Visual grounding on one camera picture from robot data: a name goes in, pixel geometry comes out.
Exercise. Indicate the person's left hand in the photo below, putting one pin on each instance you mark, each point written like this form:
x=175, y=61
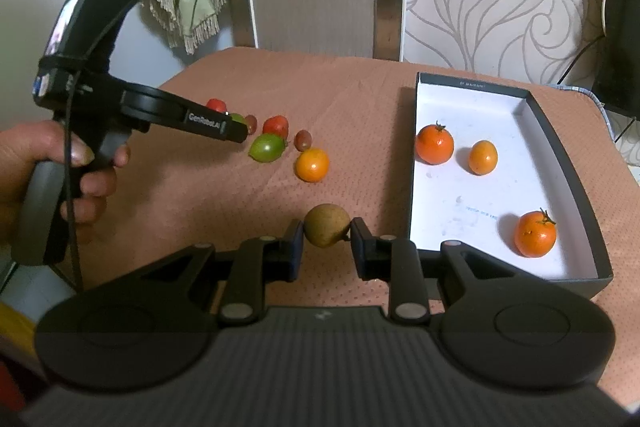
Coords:
x=35, y=158

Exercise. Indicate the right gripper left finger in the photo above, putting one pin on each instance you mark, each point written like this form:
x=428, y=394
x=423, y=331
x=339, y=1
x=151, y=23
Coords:
x=257, y=263

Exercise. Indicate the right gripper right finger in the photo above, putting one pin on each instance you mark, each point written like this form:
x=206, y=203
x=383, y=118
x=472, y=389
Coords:
x=397, y=263

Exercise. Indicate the small red apple fruit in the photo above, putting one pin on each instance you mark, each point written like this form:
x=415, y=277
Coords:
x=277, y=125

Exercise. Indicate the black television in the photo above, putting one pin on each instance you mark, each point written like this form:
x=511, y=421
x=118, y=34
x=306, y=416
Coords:
x=617, y=82

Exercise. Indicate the black white shallow box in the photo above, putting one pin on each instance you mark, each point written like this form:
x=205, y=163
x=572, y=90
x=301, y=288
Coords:
x=448, y=201

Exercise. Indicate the orange tangerine with stem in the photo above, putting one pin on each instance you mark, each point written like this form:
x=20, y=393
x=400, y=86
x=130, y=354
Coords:
x=434, y=144

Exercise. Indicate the large red apple fruit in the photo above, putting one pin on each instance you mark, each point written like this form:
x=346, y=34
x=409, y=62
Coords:
x=217, y=105

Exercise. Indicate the salmon dotted tablecloth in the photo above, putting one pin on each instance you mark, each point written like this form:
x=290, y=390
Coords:
x=179, y=188

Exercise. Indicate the reddish grape near right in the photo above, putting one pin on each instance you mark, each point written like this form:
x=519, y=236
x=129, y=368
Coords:
x=303, y=140

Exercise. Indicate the small green tomato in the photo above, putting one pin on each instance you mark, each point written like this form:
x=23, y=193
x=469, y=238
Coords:
x=238, y=118

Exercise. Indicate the large green tomato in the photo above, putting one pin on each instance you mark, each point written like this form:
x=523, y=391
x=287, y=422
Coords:
x=267, y=147

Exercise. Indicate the yellow orange kumquat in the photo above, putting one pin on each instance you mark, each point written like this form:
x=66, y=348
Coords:
x=312, y=165
x=483, y=158

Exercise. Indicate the reddish grape near centre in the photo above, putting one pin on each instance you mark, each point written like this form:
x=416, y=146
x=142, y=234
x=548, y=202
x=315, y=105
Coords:
x=251, y=123

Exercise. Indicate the reddish grape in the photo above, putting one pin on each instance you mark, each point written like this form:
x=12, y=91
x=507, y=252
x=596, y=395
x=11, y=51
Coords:
x=303, y=140
x=251, y=123

